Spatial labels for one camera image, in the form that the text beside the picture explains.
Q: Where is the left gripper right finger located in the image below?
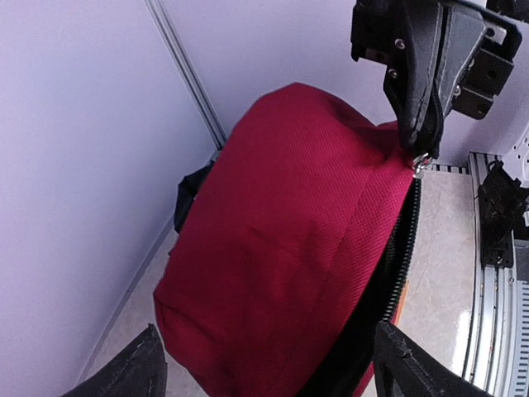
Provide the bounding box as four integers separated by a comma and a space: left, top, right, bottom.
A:
374, 322, 488, 397

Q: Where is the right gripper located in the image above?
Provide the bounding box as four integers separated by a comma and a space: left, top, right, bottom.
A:
350, 1, 522, 160

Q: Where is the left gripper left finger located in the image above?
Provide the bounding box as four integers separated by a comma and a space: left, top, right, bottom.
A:
64, 323, 168, 397

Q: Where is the orange treehouse book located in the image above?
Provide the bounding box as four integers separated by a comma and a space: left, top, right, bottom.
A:
392, 280, 409, 325

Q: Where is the red backpack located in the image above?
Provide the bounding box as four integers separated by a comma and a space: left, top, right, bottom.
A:
154, 83, 413, 396

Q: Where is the front aluminium rail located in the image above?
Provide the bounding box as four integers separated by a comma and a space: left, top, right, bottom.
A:
430, 152, 528, 396

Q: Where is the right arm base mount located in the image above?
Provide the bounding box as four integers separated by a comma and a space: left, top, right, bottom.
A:
478, 160, 528, 268

